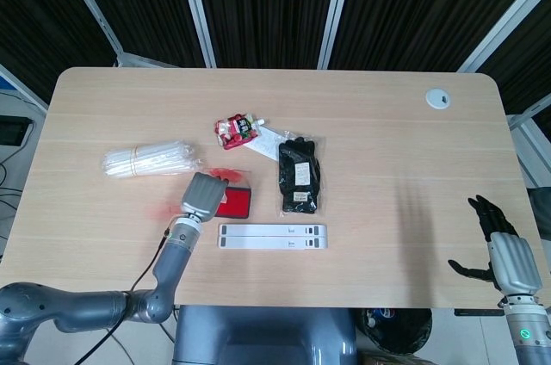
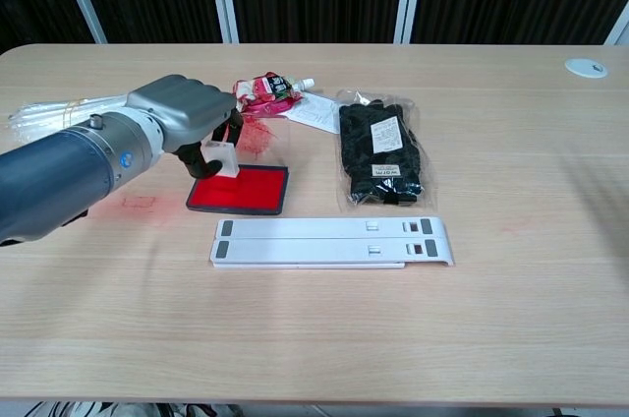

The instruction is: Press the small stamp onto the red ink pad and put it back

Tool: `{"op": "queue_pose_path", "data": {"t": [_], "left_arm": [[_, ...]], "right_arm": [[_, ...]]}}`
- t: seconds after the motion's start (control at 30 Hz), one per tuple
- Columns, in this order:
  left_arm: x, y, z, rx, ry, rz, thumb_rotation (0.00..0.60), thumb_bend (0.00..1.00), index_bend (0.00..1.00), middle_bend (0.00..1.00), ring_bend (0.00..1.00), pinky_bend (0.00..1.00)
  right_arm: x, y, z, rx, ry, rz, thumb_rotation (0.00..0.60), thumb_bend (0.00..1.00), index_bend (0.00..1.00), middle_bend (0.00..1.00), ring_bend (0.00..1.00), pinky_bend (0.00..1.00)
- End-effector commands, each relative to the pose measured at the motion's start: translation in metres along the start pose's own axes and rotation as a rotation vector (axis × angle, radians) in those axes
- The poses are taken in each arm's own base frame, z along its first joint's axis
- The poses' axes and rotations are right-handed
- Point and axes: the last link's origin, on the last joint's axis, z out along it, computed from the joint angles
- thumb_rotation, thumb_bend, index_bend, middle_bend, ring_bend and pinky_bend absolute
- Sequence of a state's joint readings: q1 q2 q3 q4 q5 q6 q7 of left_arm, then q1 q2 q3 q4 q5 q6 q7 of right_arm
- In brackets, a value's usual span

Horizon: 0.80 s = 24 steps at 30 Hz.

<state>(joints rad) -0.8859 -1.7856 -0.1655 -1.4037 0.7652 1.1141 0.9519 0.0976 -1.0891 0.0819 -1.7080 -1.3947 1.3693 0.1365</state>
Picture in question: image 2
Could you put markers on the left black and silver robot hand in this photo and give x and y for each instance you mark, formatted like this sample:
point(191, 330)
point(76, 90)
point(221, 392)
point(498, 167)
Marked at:
point(191, 107)

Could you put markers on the white red stamp block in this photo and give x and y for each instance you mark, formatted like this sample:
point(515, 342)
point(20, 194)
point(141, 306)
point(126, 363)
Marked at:
point(223, 159)

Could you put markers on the red snack pouch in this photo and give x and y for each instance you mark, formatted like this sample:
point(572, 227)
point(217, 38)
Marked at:
point(265, 90)

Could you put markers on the red ink pad with clear lid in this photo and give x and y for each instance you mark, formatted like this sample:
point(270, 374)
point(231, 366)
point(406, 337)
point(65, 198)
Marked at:
point(255, 191)

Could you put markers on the white paper slip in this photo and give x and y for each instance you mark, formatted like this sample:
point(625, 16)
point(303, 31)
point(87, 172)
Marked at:
point(314, 114)

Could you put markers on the bundle of clear wrapped straws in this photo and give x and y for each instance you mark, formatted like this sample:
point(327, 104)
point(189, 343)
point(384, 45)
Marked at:
point(59, 112)

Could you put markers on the white folding laptop stand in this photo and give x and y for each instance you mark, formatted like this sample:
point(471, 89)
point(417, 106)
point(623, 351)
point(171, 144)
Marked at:
point(319, 245)

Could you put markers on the black gloves in plastic bag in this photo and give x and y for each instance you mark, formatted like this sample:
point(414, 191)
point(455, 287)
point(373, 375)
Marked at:
point(378, 151)

